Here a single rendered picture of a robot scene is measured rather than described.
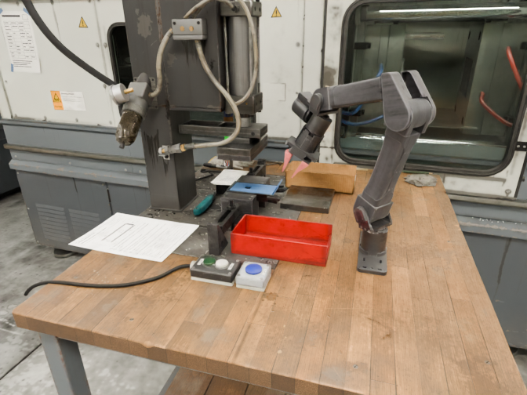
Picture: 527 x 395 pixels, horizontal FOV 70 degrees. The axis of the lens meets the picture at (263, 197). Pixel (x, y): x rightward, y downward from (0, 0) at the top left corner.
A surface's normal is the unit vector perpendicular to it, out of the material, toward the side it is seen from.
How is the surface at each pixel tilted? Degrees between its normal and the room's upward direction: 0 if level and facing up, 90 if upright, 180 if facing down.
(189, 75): 90
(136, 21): 90
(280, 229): 90
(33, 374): 0
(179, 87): 90
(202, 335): 0
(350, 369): 0
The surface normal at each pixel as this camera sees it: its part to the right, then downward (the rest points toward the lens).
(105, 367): -0.01, -0.91
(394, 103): -0.83, 0.23
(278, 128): -0.33, 0.38
